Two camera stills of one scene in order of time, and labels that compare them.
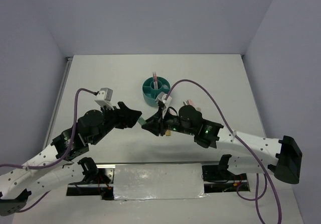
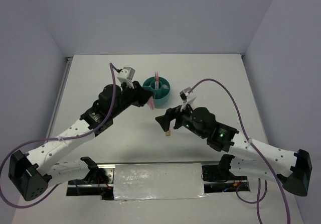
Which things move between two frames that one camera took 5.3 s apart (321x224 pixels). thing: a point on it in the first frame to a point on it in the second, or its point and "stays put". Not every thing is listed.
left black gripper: [126, 117] to [141, 95]
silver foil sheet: [158, 181] stays put
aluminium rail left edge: [67, 63] stays put
